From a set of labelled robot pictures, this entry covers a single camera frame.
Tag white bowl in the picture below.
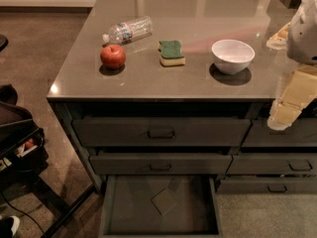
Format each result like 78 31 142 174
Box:
211 40 255 74

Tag red apple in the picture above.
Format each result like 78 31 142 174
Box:
100 45 126 69

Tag middle right drawer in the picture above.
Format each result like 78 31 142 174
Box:
227 154 317 175

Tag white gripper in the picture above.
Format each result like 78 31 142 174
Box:
266 0 317 131

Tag bottom right drawer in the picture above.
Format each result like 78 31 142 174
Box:
217 178 317 194

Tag middle left drawer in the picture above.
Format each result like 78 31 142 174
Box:
89 153 232 175

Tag open bottom left drawer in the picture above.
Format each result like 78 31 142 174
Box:
98 175 222 238

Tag clear plastic water bottle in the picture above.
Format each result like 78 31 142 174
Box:
102 16 154 45

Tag top left drawer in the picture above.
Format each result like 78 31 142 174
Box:
72 117 251 147

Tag black floor cable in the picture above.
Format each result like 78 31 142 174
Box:
0 191 46 235

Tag top right drawer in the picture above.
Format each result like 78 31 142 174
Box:
243 118 317 147

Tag black and white shoe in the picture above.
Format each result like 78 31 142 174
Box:
0 216 20 238

